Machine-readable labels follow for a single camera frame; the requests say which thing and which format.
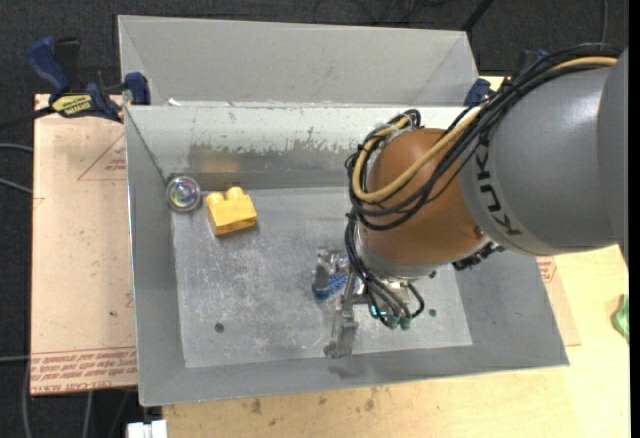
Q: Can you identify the pale green soft thing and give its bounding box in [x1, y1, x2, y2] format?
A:
[611, 294, 630, 345]

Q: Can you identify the grey metal bin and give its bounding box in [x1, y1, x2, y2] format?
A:
[117, 14, 570, 408]

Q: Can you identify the yellow toy building block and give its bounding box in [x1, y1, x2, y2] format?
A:
[204, 185, 259, 237]

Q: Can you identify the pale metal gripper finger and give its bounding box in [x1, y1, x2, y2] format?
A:
[342, 311, 359, 357]
[323, 319, 347, 360]

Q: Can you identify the clear iridescent glass ball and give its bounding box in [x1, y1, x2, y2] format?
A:
[165, 175, 203, 214]

